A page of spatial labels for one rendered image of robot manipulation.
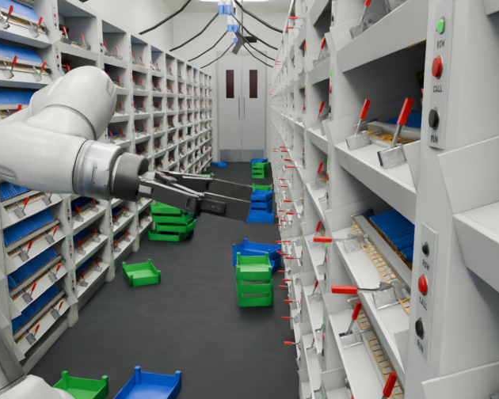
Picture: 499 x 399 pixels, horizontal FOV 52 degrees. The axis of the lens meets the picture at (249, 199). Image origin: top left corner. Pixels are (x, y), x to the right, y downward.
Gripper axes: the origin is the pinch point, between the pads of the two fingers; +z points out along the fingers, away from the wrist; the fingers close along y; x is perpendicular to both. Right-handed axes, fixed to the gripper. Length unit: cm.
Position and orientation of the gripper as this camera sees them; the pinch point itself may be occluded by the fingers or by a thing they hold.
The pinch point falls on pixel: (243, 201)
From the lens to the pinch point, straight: 81.4
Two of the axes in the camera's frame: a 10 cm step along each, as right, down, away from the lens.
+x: 2.1, -9.6, -1.9
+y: -0.3, 1.9, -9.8
